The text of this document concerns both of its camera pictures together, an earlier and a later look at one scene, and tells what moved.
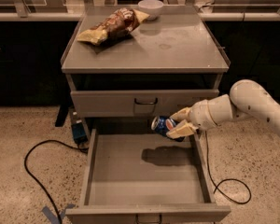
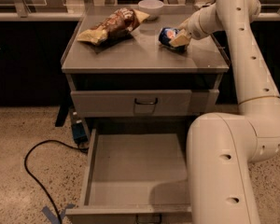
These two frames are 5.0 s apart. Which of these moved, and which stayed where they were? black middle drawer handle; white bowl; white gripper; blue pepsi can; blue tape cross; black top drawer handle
Moved: blue pepsi can; white gripper
Stayed: blue tape cross; white bowl; black middle drawer handle; black top drawer handle
